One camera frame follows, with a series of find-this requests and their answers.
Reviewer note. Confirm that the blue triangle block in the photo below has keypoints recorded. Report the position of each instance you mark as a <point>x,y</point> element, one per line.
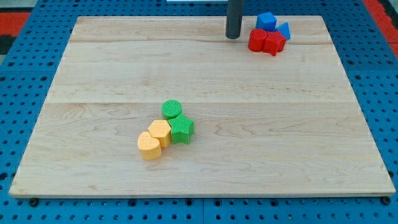
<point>284,29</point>

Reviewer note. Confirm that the green star block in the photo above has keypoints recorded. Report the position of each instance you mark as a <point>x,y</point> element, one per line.
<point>182,128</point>

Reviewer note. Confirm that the red cylinder block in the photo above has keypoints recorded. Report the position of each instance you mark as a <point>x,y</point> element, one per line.
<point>257,39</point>

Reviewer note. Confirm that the wooden board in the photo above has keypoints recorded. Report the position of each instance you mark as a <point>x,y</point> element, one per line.
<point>265,126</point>

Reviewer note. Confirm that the blue cube block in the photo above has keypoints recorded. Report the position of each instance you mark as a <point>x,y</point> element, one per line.
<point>266,21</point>

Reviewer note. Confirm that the green cylinder block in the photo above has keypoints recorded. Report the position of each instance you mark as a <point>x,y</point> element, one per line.
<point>171,109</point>

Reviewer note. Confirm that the red star block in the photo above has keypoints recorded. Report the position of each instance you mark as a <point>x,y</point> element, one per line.
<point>274,43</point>

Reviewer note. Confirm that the yellow hexagon block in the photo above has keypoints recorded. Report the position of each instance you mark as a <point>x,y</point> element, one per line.
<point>161,130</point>

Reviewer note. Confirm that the yellow heart block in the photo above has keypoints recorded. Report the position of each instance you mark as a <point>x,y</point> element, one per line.
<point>148,146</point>

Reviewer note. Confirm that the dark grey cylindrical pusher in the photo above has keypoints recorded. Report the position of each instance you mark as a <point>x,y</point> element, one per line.
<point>234,18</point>

